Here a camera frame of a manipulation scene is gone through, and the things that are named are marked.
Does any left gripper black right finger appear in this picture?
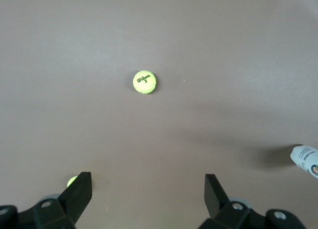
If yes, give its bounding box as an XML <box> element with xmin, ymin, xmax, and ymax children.
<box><xmin>198</xmin><ymin>173</ymin><xmax>268</xmax><ymax>229</ymax></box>

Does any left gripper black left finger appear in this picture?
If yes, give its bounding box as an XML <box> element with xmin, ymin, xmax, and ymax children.
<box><xmin>32</xmin><ymin>171</ymin><xmax>93</xmax><ymax>229</ymax></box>

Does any white blue tennis ball can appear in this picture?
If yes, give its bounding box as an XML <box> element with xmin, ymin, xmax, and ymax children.
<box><xmin>290</xmin><ymin>144</ymin><xmax>318</xmax><ymax>183</ymax></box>

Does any yellow Wilson 3 tennis ball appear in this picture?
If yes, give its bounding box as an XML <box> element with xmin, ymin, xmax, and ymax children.
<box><xmin>132</xmin><ymin>70</ymin><xmax>157</xmax><ymax>94</ymax></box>

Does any brown table cloth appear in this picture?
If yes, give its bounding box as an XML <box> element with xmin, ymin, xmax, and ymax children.
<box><xmin>0</xmin><ymin>0</ymin><xmax>318</xmax><ymax>229</ymax></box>

